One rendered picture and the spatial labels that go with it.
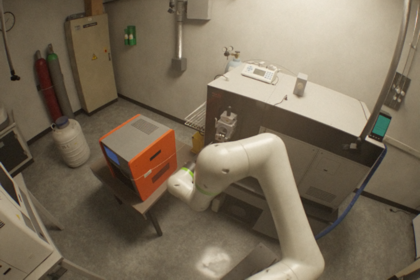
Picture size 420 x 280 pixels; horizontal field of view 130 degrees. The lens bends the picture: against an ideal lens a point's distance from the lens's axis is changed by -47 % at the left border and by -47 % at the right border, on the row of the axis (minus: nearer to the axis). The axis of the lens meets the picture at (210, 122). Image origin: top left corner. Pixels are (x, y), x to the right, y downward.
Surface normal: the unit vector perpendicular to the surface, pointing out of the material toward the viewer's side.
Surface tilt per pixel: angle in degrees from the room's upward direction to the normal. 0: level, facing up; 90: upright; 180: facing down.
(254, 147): 18
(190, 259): 0
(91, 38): 90
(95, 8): 90
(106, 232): 0
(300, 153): 90
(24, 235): 90
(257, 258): 0
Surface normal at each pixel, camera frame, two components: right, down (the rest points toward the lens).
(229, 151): 0.20, -0.73
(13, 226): 0.86, 0.33
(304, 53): -0.51, 0.47
